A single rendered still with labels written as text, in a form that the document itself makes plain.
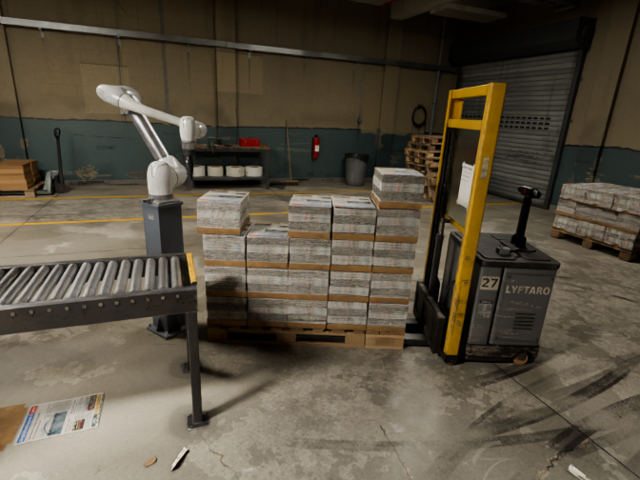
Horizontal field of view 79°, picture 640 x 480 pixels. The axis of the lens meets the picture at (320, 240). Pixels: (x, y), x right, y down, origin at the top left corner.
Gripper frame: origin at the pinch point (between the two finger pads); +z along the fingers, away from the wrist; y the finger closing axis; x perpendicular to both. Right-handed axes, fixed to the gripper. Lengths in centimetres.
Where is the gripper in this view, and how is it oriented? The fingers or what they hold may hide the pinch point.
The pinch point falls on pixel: (190, 179)
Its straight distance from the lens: 286.6
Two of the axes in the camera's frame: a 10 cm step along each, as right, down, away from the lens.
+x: -10.0, -0.4, -0.3
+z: -0.5, 9.5, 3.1
